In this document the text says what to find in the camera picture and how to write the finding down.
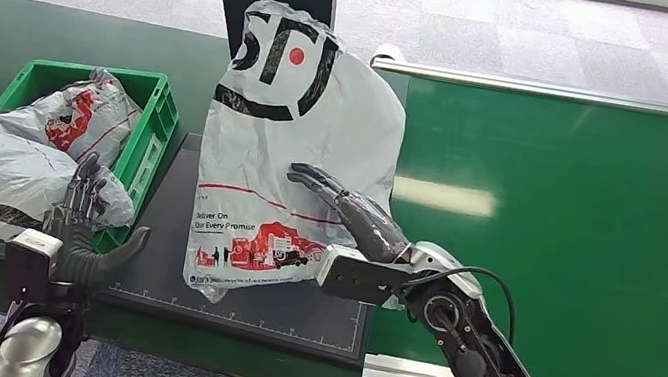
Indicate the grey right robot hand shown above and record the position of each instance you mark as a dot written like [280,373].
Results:
[363,218]

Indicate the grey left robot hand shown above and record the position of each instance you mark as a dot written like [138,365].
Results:
[75,253]

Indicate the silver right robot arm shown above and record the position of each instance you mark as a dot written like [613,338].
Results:
[480,364]

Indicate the black scanner machine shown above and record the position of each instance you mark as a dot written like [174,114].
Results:
[160,267]

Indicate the green conveyor belt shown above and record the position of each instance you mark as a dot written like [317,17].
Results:
[565,250]

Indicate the crumpled white courier bag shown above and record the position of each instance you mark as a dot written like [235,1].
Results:
[7,175]

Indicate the green plastic crate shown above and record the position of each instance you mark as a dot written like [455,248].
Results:
[144,137]

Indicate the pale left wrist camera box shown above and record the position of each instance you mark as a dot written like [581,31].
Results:
[27,262]

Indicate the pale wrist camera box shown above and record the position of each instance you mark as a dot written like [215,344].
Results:
[353,277]
[27,262]

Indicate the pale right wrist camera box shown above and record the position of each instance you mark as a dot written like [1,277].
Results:
[353,277]

